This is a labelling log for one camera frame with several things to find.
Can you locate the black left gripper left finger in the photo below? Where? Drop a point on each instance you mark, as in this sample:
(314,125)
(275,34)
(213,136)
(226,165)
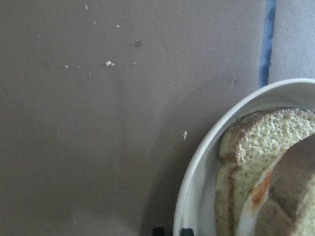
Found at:
(158,231)

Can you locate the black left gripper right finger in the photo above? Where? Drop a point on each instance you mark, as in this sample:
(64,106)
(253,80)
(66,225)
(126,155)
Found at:
(187,232)

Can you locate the white round plate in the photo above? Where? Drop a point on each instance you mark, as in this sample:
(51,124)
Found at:
(195,207)

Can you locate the bread slice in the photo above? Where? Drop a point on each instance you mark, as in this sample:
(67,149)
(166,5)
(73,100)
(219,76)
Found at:
(265,135)
(292,187)

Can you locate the fried egg filling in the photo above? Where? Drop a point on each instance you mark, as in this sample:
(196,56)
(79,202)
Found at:
(251,212)

